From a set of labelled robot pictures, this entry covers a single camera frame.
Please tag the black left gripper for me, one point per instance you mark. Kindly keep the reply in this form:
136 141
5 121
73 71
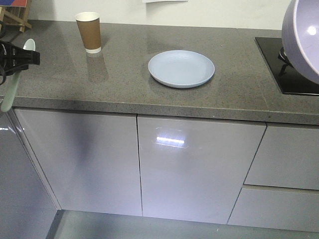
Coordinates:
21 59

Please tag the mint green plastic spoon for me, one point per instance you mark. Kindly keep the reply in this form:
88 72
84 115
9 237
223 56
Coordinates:
7 102

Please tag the brown paper cup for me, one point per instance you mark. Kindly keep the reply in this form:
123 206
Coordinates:
89 27

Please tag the lavender plastic bowl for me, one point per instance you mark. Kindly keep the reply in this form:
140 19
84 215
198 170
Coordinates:
300 37

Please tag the light blue plastic plate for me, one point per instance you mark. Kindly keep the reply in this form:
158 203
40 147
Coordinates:
181 69

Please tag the wooden dish rack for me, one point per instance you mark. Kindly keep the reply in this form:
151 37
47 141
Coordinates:
16 16

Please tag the red blue board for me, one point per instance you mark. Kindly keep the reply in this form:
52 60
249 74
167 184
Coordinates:
14 3

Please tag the white cabinet door left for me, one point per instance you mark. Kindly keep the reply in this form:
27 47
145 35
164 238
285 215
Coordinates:
90 161

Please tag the white side cabinet door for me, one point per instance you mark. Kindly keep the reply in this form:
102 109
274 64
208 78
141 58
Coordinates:
28 208

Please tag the black gas cooktop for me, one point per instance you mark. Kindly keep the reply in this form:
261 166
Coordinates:
289 81

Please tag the white lower drawer front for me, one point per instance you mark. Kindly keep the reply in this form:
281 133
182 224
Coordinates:
277 208

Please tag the white drawer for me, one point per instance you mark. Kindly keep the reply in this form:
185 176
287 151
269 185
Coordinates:
277 208
287 157

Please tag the white upper drawer front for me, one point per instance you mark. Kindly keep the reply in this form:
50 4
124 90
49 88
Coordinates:
287 157

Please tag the white paper sheet on wall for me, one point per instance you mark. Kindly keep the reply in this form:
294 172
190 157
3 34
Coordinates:
151 1

